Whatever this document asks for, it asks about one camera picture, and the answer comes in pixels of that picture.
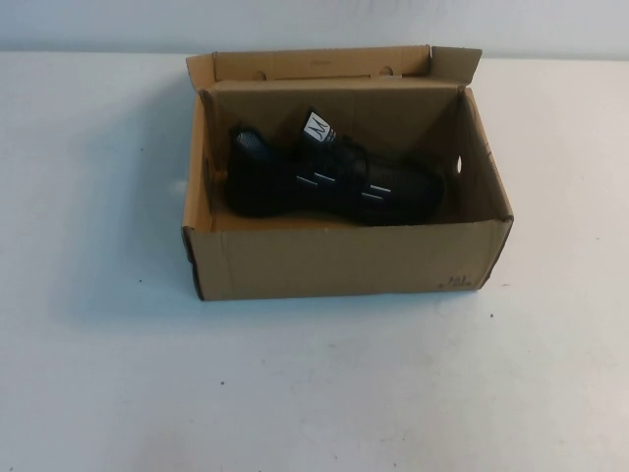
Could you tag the black mesh sneaker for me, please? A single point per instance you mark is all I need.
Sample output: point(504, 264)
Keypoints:
point(304, 196)

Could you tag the brown cardboard shoe box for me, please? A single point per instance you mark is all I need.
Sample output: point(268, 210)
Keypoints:
point(344, 260)

